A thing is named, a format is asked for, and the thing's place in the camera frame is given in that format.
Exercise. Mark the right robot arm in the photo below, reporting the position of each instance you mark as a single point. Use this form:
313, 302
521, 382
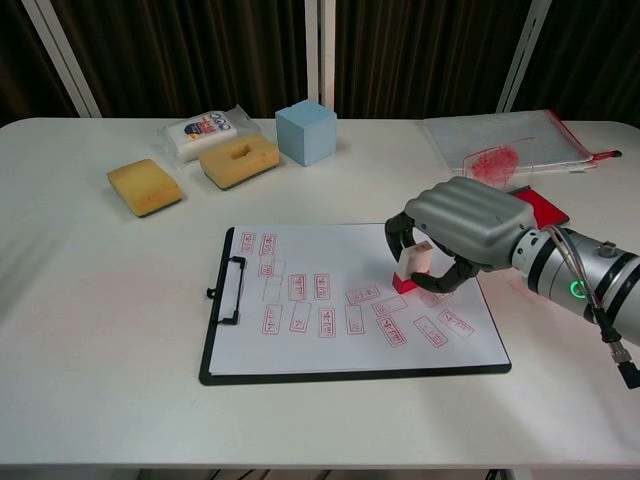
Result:
595, 280

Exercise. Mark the white paper with red stamps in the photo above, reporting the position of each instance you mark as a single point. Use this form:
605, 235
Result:
325, 250

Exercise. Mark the plain yellow sponge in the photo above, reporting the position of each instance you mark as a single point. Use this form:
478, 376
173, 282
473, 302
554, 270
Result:
145, 187

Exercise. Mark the yellow sponge with hole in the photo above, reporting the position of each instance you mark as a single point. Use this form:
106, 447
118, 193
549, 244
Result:
225, 162

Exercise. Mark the red ink pad tray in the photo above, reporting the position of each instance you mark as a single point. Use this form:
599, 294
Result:
547, 207

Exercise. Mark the mesh zip pouch red trim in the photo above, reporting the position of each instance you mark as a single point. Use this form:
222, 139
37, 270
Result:
475, 132

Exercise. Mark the small clear stamp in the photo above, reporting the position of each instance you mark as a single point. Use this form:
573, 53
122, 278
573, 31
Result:
415, 260

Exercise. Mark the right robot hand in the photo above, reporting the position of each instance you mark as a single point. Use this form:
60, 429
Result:
470, 220

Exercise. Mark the white partition post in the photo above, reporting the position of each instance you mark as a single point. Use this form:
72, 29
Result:
62, 60
525, 55
320, 55

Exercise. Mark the packaged card box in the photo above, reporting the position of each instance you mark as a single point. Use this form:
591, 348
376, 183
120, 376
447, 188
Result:
210, 132

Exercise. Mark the blue foam cube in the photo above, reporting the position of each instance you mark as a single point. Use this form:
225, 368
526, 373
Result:
305, 132

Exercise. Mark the black clipboard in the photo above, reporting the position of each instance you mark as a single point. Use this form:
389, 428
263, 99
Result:
215, 370

